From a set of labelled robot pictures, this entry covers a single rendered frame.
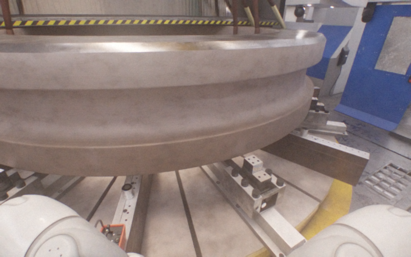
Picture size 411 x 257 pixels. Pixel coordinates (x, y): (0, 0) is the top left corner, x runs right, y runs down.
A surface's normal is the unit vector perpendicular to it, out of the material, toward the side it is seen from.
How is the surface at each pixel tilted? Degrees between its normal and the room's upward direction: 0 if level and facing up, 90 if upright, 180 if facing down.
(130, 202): 0
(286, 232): 0
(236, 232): 0
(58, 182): 72
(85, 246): 52
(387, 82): 90
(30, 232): 20
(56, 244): 27
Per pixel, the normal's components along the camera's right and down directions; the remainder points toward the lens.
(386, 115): -0.88, 0.21
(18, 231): -0.15, -0.62
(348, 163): -0.62, 0.36
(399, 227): 0.11, -0.80
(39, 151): -0.11, 0.47
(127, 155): 0.14, 0.48
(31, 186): 0.96, 0.15
